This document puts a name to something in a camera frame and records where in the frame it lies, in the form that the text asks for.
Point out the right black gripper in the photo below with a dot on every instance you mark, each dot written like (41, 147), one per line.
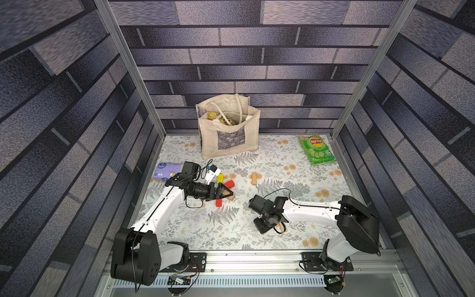
(265, 223)

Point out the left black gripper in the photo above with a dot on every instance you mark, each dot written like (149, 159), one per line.
(218, 192)

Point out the yellow block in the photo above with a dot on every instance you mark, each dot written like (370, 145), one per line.
(220, 179)

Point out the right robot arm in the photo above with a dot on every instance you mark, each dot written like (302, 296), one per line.
(358, 225)

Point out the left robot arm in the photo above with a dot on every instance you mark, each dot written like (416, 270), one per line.
(137, 256)

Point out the purple tissue pack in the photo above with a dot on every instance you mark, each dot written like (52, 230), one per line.
(165, 171)

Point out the beige canvas tote bag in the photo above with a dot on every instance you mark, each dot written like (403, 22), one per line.
(228, 125)

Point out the green chips bag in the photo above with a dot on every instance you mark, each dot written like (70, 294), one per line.
(316, 149)

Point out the right circuit board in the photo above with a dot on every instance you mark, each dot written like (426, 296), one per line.
(332, 280)

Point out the circuit board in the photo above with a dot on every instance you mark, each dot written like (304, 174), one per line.
(179, 280)
(332, 280)

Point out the left circuit board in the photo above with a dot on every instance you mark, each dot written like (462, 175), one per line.
(179, 280)

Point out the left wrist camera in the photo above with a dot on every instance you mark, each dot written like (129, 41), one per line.
(212, 172)

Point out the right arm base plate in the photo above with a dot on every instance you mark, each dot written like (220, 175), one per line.
(311, 262)

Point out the aluminium front rail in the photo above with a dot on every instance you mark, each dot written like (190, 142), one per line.
(274, 262)

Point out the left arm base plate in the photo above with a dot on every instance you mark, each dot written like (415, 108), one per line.
(197, 262)

